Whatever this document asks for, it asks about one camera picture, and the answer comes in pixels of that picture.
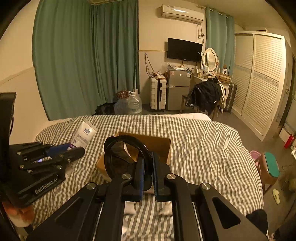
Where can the white oval vanity mirror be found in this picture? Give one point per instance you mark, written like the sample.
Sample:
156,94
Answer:
210,62

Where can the large green curtain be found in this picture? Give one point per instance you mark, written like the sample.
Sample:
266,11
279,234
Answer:
84,54

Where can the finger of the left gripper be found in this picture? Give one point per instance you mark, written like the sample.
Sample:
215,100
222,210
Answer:
57,162
36,150

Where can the black garment on bed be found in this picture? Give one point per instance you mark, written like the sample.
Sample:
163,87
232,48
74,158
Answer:
259,219

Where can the cardboard box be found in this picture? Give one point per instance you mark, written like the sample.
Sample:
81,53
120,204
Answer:
148,148

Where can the black television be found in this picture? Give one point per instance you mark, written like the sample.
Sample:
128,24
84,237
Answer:
184,50

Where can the silver mini fridge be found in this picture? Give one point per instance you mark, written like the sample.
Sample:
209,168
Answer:
178,86

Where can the small green curtain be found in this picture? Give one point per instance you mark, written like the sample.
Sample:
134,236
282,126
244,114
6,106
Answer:
220,37

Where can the green stool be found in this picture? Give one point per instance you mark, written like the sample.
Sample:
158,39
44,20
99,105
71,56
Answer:
268,170

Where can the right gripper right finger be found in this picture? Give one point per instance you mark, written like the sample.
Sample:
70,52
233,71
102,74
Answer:
200,212

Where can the black clothes on chair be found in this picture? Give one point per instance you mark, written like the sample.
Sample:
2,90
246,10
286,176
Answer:
205,95

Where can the red fire extinguisher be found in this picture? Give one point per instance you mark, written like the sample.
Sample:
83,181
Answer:
289,142

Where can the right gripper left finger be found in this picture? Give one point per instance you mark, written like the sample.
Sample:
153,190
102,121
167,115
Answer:
95,212

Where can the white suitcase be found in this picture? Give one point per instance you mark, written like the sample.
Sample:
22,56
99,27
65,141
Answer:
158,92

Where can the white louvered wardrobe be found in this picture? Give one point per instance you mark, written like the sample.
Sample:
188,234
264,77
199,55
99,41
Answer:
259,73

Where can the dark suitcase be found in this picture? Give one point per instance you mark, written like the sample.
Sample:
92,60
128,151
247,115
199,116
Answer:
230,98

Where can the wall air conditioner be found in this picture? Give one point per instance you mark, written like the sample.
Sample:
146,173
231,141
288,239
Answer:
188,15

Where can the checkered bed duvet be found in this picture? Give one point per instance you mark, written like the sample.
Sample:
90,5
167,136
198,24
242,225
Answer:
201,151

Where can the large water bottle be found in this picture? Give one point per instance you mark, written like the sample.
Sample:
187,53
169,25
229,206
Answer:
134,103

